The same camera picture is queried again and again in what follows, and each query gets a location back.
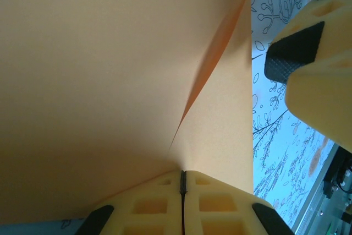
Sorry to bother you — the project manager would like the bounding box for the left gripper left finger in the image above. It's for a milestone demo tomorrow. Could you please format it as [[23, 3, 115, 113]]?
[[79, 170, 184, 235]]

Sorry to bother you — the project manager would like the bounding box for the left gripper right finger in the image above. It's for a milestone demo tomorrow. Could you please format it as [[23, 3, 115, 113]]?
[[183, 170, 294, 235]]

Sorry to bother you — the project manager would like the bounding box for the orange paper sheet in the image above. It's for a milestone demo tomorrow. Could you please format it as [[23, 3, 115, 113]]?
[[0, 0, 254, 223]]

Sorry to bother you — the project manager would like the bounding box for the floral printed table cover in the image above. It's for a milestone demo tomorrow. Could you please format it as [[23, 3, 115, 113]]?
[[0, 0, 352, 235]]

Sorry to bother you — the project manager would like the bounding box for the aluminium frame rail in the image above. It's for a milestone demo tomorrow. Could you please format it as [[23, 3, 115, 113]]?
[[293, 141, 352, 235]]

